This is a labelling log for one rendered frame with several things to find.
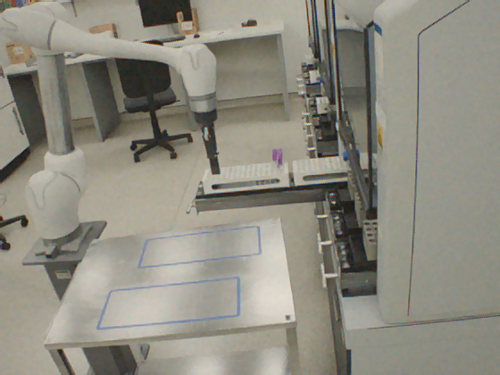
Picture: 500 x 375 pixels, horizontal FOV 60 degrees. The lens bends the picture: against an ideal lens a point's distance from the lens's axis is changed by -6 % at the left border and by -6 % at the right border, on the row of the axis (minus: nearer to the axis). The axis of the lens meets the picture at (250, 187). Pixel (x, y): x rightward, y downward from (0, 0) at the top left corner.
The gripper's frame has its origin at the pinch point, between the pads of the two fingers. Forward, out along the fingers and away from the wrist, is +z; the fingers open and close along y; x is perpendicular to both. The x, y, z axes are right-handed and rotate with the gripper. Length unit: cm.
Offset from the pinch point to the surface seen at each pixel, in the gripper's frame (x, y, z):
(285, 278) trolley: -23, -54, 8
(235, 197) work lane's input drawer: -6.4, -6.6, 10.1
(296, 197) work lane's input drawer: -27.4, -6.6, 12.1
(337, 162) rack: -42.6, 0.6, 3.5
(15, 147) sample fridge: 247, 245, 70
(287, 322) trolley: -24, -69, 8
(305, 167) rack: -31.3, -1.3, 3.5
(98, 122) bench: 170, 287, 69
